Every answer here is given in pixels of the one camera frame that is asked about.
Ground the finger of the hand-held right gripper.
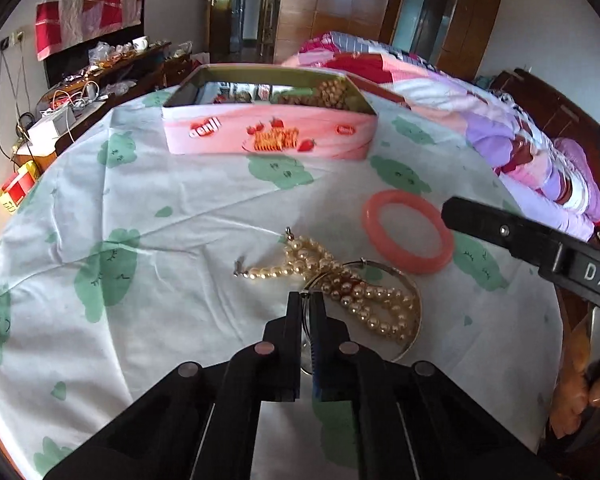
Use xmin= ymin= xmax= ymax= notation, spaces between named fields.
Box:
xmin=441 ymin=196 xmax=563 ymax=278

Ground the pink bangle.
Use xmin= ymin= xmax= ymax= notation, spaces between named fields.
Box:
xmin=362 ymin=190 xmax=455 ymax=275

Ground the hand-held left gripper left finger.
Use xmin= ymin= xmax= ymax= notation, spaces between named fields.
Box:
xmin=42 ymin=291 xmax=303 ymax=480

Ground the wooden headboard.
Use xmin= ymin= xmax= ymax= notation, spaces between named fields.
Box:
xmin=490 ymin=67 xmax=600 ymax=201

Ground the white box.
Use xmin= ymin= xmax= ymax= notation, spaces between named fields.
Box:
xmin=27 ymin=109 xmax=77 ymax=143

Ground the red yellow carton box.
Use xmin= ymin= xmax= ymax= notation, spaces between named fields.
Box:
xmin=0 ymin=160 xmax=41 ymax=216

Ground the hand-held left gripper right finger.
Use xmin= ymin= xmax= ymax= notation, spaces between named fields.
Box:
xmin=310 ymin=290 xmax=558 ymax=480

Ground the red and white cover cloth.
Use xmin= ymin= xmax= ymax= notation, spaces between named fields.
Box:
xmin=34 ymin=0 xmax=146 ymax=62

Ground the wooden wardrobe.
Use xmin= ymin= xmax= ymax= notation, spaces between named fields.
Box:
xmin=272 ymin=0 xmax=508 ymax=81

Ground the brown wooden bead bracelet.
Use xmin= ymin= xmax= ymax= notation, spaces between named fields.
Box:
xmin=314 ymin=76 xmax=357 ymax=111

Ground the gold pearl necklace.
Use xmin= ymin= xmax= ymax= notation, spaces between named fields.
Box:
xmin=234 ymin=227 xmax=421 ymax=343

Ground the pink tin box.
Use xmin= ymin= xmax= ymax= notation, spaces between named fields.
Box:
xmin=161 ymin=64 xmax=378 ymax=162

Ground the bed with patchwork quilt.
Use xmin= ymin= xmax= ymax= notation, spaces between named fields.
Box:
xmin=280 ymin=30 xmax=600 ymax=241

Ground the black television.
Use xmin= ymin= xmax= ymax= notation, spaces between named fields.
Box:
xmin=44 ymin=35 xmax=131 ymax=88

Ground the wooden television cabinet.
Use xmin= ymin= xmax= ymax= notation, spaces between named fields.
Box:
xmin=10 ymin=40 xmax=211 ymax=171

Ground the thin silver bangle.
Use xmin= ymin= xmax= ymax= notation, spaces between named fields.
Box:
xmin=300 ymin=259 xmax=423 ymax=376

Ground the person's right hand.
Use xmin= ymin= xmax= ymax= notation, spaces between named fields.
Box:
xmin=550 ymin=317 xmax=600 ymax=438

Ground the wooden door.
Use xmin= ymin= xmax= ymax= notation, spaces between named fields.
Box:
xmin=207 ymin=0 xmax=238 ymax=63

